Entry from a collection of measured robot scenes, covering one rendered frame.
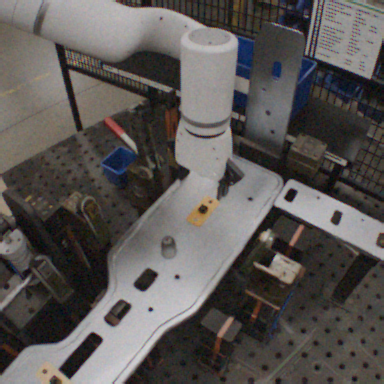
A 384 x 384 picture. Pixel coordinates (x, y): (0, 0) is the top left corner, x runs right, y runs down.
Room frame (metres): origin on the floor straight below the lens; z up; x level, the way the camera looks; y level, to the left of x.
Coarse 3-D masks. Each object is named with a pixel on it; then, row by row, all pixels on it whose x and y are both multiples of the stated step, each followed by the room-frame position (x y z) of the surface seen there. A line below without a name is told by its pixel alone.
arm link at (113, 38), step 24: (48, 0) 0.46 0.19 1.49; (72, 0) 0.47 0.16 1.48; (96, 0) 0.48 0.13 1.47; (48, 24) 0.45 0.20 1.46; (72, 24) 0.45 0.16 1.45; (96, 24) 0.45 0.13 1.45; (120, 24) 0.46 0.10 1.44; (144, 24) 0.50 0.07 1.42; (168, 24) 0.55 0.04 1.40; (192, 24) 0.57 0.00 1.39; (72, 48) 0.46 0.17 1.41; (96, 48) 0.45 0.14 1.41; (120, 48) 0.45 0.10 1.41; (144, 48) 0.54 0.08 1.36; (168, 48) 0.56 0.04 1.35
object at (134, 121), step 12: (132, 108) 0.58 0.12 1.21; (144, 108) 0.59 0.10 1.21; (132, 120) 0.56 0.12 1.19; (144, 120) 0.55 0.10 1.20; (132, 132) 0.57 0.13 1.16; (144, 132) 0.58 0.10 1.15; (144, 144) 0.56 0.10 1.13; (144, 156) 0.55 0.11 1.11; (156, 156) 0.57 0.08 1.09; (156, 168) 0.57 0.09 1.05
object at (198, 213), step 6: (204, 198) 0.52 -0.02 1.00; (210, 198) 0.52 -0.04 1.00; (198, 204) 0.51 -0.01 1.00; (204, 204) 0.50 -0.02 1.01; (210, 204) 0.51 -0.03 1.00; (216, 204) 0.51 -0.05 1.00; (198, 210) 0.49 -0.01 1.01; (204, 210) 0.48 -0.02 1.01; (210, 210) 0.49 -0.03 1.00; (192, 216) 0.47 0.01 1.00; (198, 216) 0.47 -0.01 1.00; (204, 216) 0.47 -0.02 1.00; (192, 222) 0.46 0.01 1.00; (198, 222) 0.46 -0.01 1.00; (204, 222) 0.46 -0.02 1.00
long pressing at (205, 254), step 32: (192, 192) 0.54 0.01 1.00; (256, 192) 0.54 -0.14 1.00; (160, 224) 0.45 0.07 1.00; (192, 224) 0.45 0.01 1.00; (224, 224) 0.45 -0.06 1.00; (256, 224) 0.46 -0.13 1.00; (128, 256) 0.37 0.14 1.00; (160, 256) 0.37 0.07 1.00; (192, 256) 0.37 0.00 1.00; (224, 256) 0.37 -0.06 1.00; (128, 288) 0.30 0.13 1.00; (160, 288) 0.30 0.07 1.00; (192, 288) 0.30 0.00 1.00; (96, 320) 0.23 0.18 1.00; (128, 320) 0.23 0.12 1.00; (160, 320) 0.24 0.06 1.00; (32, 352) 0.15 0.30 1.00; (64, 352) 0.16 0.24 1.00; (96, 352) 0.17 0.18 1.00; (128, 352) 0.17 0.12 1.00
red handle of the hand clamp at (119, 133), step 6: (108, 120) 0.63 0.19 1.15; (108, 126) 0.62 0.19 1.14; (114, 126) 0.62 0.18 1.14; (114, 132) 0.61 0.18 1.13; (120, 132) 0.61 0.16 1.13; (120, 138) 0.60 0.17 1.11; (126, 138) 0.60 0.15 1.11; (126, 144) 0.60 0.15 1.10; (132, 144) 0.60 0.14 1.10; (132, 150) 0.59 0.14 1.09; (138, 156) 0.58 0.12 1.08; (150, 162) 0.57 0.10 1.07
